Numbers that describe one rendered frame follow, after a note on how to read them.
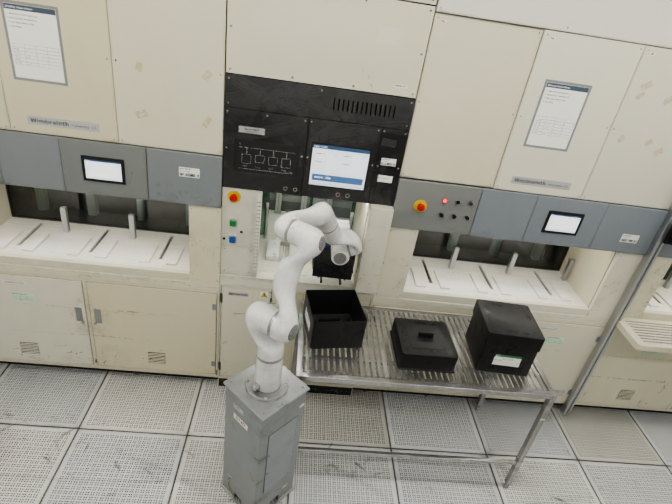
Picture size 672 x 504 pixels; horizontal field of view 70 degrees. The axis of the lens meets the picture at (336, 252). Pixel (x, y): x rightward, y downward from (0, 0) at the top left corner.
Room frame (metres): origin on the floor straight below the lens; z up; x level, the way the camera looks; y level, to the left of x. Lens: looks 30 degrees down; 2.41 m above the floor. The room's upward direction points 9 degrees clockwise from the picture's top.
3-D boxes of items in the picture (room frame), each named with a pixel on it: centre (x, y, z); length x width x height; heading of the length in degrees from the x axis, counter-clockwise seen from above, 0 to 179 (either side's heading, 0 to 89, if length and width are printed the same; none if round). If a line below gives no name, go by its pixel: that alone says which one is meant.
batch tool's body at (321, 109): (2.69, 0.23, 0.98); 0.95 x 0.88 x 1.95; 7
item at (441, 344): (1.97, -0.52, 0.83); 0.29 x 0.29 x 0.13; 7
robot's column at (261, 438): (1.57, 0.21, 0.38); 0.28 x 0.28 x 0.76; 52
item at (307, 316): (2.02, -0.04, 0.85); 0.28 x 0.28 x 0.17; 16
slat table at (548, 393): (2.02, -0.52, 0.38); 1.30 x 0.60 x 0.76; 97
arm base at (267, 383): (1.57, 0.21, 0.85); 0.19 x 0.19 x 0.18
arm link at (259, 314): (1.58, 0.24, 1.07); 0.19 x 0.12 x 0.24; 64
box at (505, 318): (2.04, -0.93, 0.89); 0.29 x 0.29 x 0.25; 3
